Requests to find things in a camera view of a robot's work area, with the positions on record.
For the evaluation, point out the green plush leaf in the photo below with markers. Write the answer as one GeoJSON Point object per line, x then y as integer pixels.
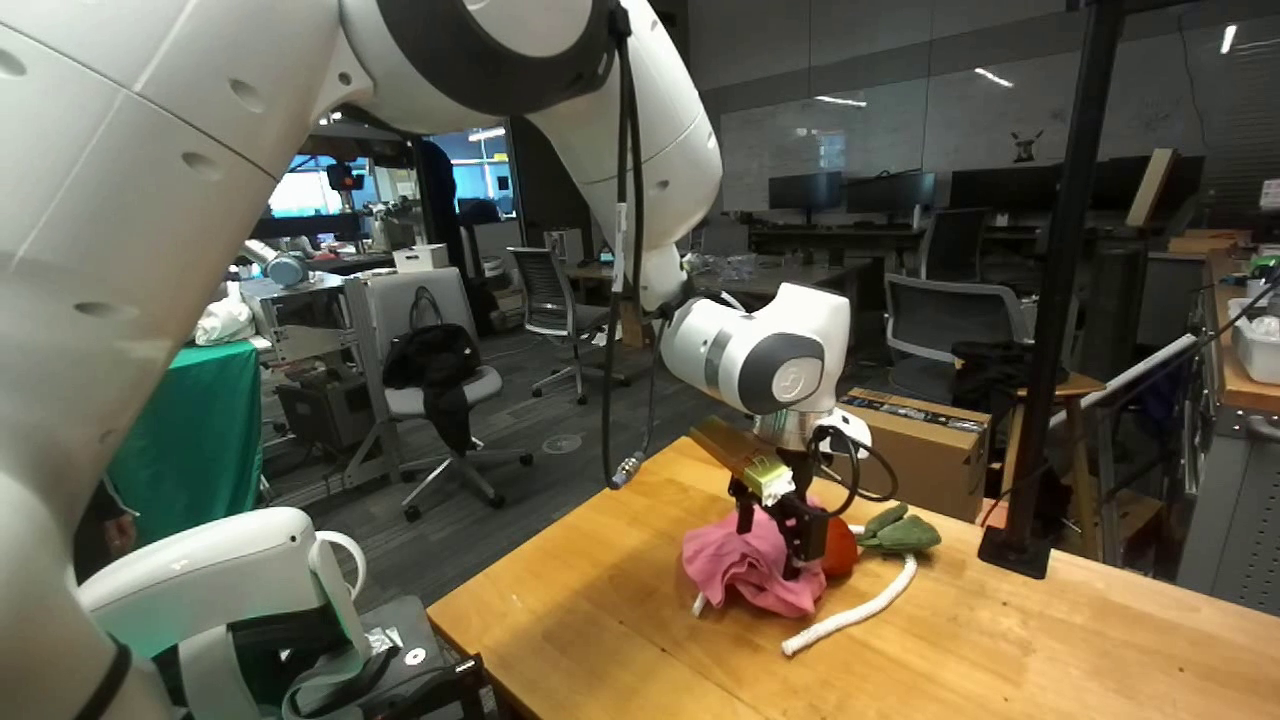
{"type": "Point", "coordinates": [901, 533]}

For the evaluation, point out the green table cloth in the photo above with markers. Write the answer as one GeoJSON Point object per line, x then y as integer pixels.
{"type": "Point", "coordinates": [201, 427]}

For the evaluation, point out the wooden workbench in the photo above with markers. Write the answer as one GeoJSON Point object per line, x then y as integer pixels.
{"type": "Point", "coordinates": [1232, 383]}

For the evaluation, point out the white desk cabinet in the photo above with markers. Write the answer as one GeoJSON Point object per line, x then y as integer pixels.
{"type": "Point", "coordinates": [402, 302]}

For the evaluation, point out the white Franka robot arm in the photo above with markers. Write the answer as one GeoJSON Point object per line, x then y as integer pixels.
{"type": "Point", "coordinates": [135, 203]}

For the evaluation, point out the black computer monitor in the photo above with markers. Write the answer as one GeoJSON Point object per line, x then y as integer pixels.
{"type": "Point", "coordinates": [804, 195]}
{"type": "Point", "coordinates": [901, 195]}

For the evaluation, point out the pink cloth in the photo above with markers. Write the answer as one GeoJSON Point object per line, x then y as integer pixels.
{"type": "Point", "coordinates": [747, 567]}

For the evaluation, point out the silver metal pole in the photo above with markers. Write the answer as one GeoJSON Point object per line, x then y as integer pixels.
{"type": "Point", "coordinates": [1146, 362]}

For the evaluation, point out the white plastic tray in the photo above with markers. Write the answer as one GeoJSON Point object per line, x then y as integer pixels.
{"type": "Point", "coordinates": [1262, 351]}

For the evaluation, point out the black vertical post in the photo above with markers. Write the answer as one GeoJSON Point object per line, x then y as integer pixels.
{"type": "Point", "coordinates": [1060, 264]}

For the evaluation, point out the cardboard box with black tape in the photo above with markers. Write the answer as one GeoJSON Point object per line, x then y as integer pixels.
{"type": "Point", "coordinates": [923, 452]}

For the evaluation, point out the grey mesh office chair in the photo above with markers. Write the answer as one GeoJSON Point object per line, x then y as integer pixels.
{"type": "Point", "coordinates": [545, 293]}

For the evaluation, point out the wooden stool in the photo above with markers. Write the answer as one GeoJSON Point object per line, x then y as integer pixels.
{"type": "Point", "coordinates": [1081, 389]}

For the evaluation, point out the black office chair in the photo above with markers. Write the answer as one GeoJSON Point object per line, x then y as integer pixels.
{"type": "Point", "coordinates": [480, 387]}

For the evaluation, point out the grey padded office chair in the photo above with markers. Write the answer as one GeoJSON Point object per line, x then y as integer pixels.
{"type": "Point", "coordinates": [953, 320]}

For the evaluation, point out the black jacket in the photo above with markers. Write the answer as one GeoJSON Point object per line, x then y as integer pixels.
{"type": "Point", "coordinates": [429, 362]}

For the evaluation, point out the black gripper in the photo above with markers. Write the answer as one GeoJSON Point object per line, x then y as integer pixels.
{"type": "Point", "coordinates": [804, 491]}

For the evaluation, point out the leaning wooden plank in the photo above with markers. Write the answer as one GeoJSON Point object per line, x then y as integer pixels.
{"type": "Point", "coordinates": [1149, 184]}

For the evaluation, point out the black control box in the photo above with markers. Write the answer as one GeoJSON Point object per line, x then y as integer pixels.
{"type": "Point", "coordinates": [402, 665]}

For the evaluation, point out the ceiling light strip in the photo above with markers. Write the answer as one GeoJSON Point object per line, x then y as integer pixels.
{"type": "Point", "coordinates": [843, 101]}
{"type": "Point", "coordinates": [1230, 38]}
{"type": "Point", "coordinates": [995, 79]}

